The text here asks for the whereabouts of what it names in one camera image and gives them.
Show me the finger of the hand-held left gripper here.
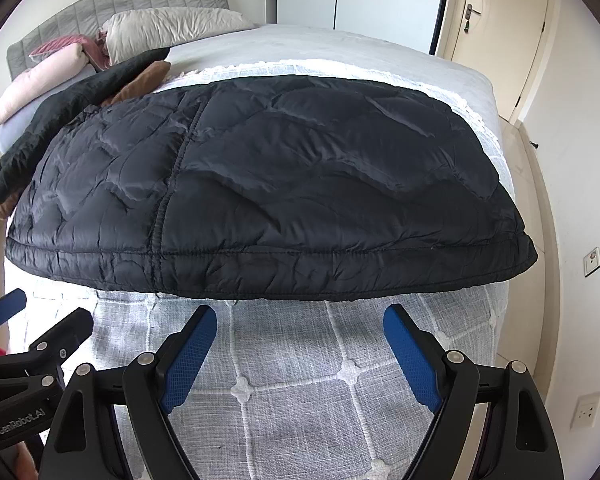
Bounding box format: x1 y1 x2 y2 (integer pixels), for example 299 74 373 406
0 307 95 391
0 287 28 332

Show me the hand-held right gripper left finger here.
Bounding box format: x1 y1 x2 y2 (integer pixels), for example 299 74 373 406
44 304 218 480

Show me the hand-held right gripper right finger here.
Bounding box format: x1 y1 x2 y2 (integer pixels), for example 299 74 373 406
383 303 566 480

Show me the dark quilted down jacket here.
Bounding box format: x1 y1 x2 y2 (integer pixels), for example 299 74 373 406
5 75 538 302

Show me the white quilted bed cover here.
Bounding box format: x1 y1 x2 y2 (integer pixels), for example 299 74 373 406
80 60 511 480

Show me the pale blue pillow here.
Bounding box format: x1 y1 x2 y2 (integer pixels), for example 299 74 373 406
0 67 98 156

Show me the pale pink folded duvet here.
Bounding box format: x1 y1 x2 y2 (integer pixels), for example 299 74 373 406
0 45 93 128

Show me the dark pink pillow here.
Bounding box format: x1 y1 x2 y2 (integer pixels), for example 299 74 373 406
30 34 111 71

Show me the beige pillow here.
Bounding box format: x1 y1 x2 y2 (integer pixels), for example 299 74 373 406
100 7 256 66

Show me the bed with grey sheet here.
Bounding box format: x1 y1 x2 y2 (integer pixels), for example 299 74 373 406
0 22 511 480

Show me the cream door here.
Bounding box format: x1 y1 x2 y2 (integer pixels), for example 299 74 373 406
450 0 552 123

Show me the grey and white wardrobe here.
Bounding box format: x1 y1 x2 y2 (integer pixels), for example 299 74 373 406
275 0 453 56

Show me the white wall socket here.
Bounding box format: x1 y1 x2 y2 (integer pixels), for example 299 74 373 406
570 392 600 429

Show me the metal door handle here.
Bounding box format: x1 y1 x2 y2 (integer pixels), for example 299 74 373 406
462 4 482 33

